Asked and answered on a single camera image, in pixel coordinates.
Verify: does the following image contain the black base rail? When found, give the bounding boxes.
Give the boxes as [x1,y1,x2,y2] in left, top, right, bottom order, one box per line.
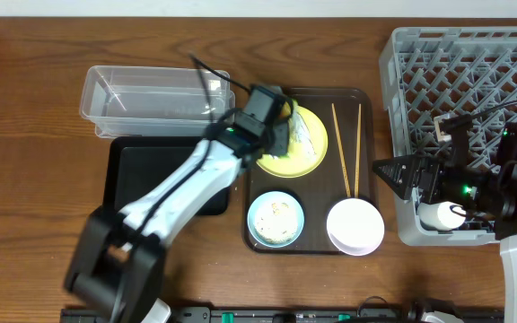
[60,295,506,323]

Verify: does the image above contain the brown serving tray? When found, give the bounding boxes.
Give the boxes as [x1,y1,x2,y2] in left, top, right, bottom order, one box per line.
[242,87,378,255]

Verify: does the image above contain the wooden chopstick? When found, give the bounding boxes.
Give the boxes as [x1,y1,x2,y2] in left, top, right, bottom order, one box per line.
[354,103,362,198]
[331,103,352,198]

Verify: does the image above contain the right wooden chopstick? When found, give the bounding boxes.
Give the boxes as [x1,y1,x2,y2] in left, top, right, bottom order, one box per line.
[354,103,362,198]

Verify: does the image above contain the blue bowl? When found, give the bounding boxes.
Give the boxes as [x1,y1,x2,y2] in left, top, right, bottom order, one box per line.
[247,191,305,249]

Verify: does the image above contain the rice leftovers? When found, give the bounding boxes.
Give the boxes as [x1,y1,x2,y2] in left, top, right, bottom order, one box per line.
[254,202,298,244]

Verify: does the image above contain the white wrapper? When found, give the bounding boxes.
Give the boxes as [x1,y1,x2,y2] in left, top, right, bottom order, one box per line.
[290,112,317,160]

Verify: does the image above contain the clear plastic bin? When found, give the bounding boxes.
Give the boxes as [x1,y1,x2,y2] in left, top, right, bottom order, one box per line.
[79,65,235,138]

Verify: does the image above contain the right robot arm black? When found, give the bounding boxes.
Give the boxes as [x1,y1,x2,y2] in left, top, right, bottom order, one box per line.
[372,102,517,322]

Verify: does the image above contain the yellow plate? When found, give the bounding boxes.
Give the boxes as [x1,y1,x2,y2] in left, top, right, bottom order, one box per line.
[257,106,329,178]

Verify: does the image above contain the orange green snack wrapper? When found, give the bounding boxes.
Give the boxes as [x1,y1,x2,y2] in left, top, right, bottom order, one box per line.
[278,99,294,120]

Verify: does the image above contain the white cup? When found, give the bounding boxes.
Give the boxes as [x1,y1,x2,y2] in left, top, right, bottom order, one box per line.
[416,201,466,231]

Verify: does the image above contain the left wooden chopstick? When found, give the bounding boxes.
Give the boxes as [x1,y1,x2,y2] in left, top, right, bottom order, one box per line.
[331,103,352,198]

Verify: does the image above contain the pink white bowl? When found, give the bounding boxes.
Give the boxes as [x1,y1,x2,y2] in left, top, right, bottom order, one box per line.
[326,198,385,257]

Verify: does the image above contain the black tray bin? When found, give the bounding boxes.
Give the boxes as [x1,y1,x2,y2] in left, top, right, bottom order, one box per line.
[101,135,232,217]

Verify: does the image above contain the grey dishwasher rack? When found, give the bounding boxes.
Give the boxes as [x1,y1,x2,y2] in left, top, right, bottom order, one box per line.
[378,26,517,247]

